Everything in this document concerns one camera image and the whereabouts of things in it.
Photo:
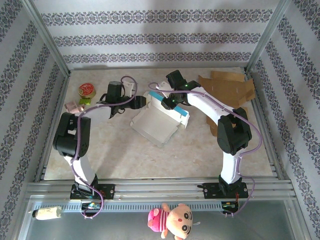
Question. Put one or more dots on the grey metal sheet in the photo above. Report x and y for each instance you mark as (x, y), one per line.
(112, 227)

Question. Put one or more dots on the left small circuit board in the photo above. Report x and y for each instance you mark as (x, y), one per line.
(92, 206)

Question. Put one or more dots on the aluminium side rail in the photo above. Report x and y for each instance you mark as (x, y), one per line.
(58, 105)
(260, 110)

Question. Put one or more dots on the brown cardboard box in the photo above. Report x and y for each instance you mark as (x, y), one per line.
(225, 87)

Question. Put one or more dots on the white and blue paper box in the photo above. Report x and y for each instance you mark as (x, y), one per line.
(155, 125)

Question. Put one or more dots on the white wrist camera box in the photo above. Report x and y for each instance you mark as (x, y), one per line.
(165, 86)
(129, 87)

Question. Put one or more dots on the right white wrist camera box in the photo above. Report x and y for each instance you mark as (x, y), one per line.
(165, 86)

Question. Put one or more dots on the small circuit board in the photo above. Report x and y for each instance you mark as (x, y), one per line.
(229, 206)
(92, 206)

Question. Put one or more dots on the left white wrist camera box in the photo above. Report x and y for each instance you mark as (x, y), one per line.
(129, 87)

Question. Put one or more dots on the small green wrapped candy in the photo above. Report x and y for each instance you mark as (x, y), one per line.
(84, 101)

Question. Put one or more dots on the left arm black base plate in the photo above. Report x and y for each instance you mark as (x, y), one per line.
(107, 191)

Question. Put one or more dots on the pink plush doll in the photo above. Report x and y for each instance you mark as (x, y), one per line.
(172, 220)

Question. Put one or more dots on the beige cork-coloured bottle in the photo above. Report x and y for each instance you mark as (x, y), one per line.
(46, 213)

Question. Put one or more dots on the right aluminium frame post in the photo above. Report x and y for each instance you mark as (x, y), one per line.
(266, 37)

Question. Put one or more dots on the left aluminium side rail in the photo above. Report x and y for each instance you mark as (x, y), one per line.
(58, 105)

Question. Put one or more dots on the left aluminium frame post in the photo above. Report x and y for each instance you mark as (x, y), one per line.
(47, 37)

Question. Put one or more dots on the aluminium mounting rail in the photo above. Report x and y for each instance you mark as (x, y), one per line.
(160, 188)

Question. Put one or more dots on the right small circuit board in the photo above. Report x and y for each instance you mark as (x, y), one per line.
(229, 206)

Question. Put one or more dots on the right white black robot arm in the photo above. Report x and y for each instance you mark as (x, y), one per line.
(233, 135)

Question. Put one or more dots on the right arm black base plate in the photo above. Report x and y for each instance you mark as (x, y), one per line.
(211, 191)

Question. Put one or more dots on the right aluminium side rail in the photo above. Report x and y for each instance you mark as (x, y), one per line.
(260, 110)

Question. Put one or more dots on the aluminium frame post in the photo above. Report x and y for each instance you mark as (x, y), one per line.
(266, 37)
(47, 37)

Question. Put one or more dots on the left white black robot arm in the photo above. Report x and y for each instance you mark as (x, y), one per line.
(72, 135)

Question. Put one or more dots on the red round tin can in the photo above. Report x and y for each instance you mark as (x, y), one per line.
(86, 90)

